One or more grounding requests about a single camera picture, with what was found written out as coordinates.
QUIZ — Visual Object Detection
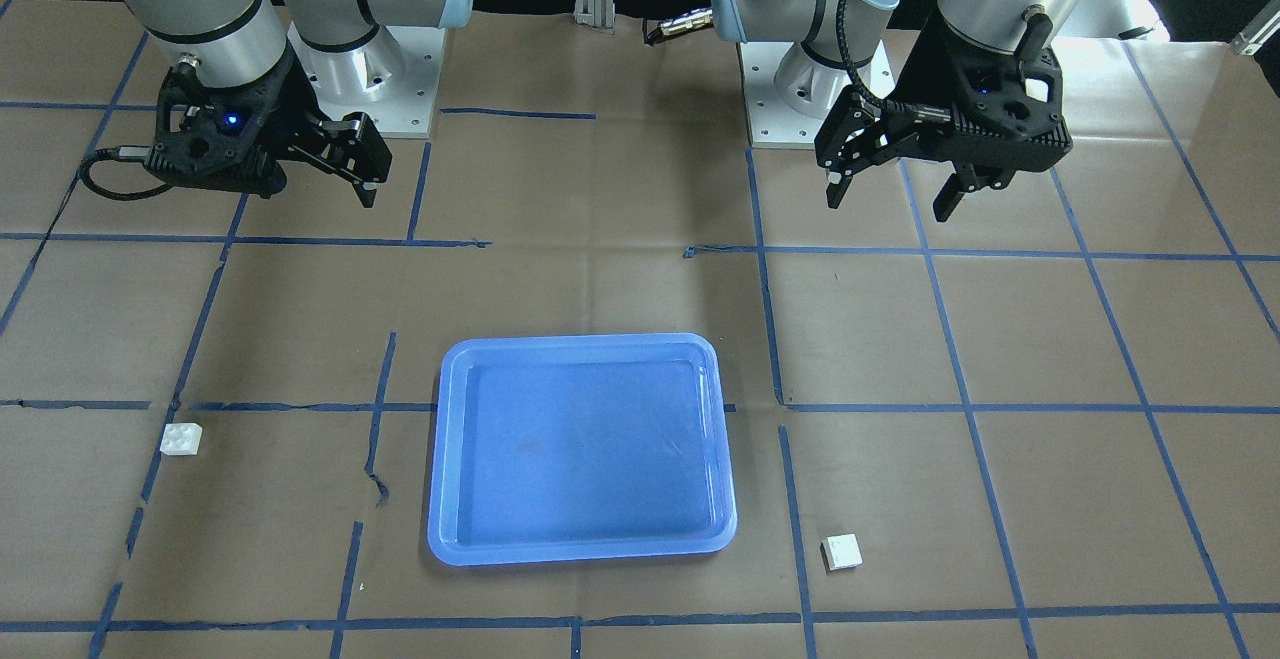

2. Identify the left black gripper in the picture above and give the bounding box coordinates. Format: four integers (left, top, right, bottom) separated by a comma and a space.
814, 12, 1073, 223

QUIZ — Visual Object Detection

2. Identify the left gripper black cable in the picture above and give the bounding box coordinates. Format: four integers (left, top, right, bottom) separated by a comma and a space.
836, 0, 951, 125

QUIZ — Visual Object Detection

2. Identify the blue plastic tray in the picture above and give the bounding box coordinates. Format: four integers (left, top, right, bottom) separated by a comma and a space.
424, 334, 739, 567

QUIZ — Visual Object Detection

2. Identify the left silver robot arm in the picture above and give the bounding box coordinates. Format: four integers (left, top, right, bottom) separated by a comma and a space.
710, 0, 1078, 221

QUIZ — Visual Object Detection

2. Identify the white block studs up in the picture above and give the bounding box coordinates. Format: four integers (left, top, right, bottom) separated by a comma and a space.
157, 424, 204, 457

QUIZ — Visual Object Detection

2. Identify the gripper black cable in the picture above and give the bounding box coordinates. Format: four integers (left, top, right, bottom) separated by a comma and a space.
78, 146, 172, 202
836, 0, 951, 125

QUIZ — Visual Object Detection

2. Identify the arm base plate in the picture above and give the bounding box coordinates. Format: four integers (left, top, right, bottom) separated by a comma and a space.
287, 24, 449, 139
737, 41, 849, 150

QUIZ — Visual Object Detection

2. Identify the white block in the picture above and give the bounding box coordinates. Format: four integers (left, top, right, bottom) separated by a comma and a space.
820, 534, 864, 572

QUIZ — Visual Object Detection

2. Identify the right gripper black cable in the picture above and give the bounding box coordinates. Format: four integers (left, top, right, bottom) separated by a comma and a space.
78, 146, 172, 202

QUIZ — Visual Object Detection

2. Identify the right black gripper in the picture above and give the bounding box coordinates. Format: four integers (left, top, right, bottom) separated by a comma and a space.
143, 49, 390, 209

